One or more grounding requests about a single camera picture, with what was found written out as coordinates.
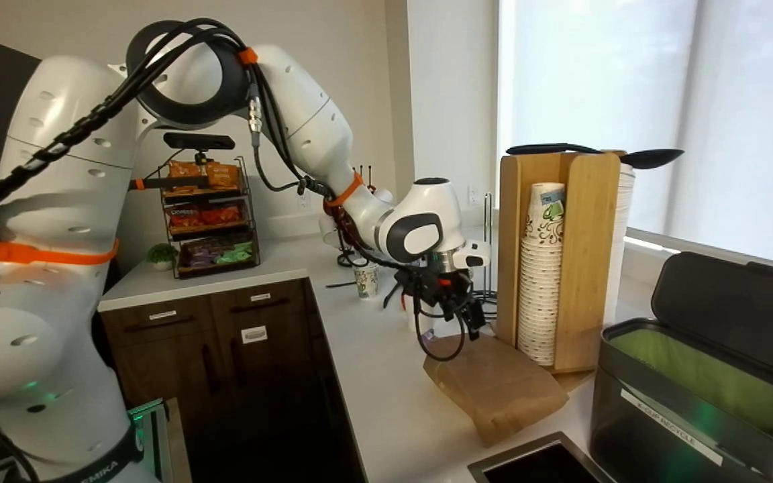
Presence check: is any white cabinet label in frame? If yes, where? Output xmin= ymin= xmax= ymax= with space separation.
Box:
xmin=238 ymin=321 xmax=271 ymax=346

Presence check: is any black stereo camera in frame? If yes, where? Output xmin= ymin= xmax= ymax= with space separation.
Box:
xmin=161 ymin=132 xmax=238 ymax=153

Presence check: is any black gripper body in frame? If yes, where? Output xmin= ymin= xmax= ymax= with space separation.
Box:
xmin=394 ymin=256 xmax=474 ymax=311

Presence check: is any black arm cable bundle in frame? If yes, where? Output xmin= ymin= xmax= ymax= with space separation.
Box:
xmin=0 ymin=16 xmax=408 ymax=298

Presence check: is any steel trash bin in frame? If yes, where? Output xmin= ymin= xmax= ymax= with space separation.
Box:
xmin=587 ymin=315 xmax=773 ymax=483

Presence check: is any aluminium rail base frame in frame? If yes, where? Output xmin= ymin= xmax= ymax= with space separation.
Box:
xmin=126 ymin=397 xmax=194 ymax=483

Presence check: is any dark wood cabinet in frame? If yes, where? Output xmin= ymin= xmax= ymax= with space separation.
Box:
xmin=98 ymin=275 xmax=361 ymax=483

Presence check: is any wooden cup dispenser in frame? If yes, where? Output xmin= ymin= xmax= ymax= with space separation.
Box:
xmin=493 ymin=146 xmax=623 ymax=376

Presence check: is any printed paper cup stack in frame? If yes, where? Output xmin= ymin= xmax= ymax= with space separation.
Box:
xmin=514 ymin=180 xmax=569 ymax=369

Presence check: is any brown paper bag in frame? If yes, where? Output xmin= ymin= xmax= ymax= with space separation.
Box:
xmin=422 ymin=332 xmax=571 ymax=448

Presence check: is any trash bin lid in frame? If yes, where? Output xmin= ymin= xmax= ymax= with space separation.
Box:
xmin=648 ymin=248 xmax=773 ymax=388

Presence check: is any small green object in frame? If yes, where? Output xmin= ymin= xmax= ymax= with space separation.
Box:
xmin=143 ymin=238 xmax=179 ymax=270

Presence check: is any black long-handled spoon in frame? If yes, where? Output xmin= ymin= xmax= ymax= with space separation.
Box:
xmin=504 ymin=140 xmax=686 ymax=171

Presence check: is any green bin liner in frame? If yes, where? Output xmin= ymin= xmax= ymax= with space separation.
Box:
xmin=608 ymin=323 xmax=773 ymax=451

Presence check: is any wire snack rack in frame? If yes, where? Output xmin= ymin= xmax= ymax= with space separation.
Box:
xmin=128 ymin=156 xmax=261 ymax=278

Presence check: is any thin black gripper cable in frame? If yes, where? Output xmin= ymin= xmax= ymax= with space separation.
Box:
xmin=410 ymin=298 xmax=469 ymax=364

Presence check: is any white roller blind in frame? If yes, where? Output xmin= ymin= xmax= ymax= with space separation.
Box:
xmin=497 ymin=0 xmax=702 ymax=236
xmin=670 ymin=0 xmax=773 ymax=270

